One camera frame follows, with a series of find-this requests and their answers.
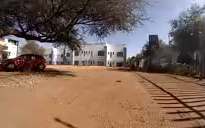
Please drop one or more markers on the pale paved strip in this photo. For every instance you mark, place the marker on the pale paved strip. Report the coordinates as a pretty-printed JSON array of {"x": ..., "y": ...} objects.
[{"x": 186, "y": 95}]

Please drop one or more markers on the white building with grey pillars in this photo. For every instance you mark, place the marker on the white building with grey pillars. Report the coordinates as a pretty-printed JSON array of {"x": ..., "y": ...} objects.
[{"x": 96, "y": 53}]

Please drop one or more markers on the dark sign board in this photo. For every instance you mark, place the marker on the dark sign board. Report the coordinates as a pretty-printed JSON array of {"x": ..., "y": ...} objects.
[{"x": 153, "y": 39}]

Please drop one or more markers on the red car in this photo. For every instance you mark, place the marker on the red car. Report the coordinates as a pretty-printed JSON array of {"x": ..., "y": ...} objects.
[{"x": 26, "y": 62}]

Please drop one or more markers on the red dirt ground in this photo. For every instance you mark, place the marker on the red dirt ground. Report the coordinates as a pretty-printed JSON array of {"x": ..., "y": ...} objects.
[{"x": 90, "y": 96}]

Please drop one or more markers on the group of green trees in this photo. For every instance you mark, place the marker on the group of green trees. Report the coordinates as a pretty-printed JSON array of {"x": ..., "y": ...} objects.
[{"x": 186, "y": 33}]

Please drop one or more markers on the large spreading tree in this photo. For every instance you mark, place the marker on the large spreading tree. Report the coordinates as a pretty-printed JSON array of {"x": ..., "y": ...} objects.
[{"x": 56, "y": 20}]

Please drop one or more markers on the dark metal fence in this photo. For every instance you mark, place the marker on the dark metal fence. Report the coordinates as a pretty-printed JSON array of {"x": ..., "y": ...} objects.
[{"x": 203, "y": 68}]

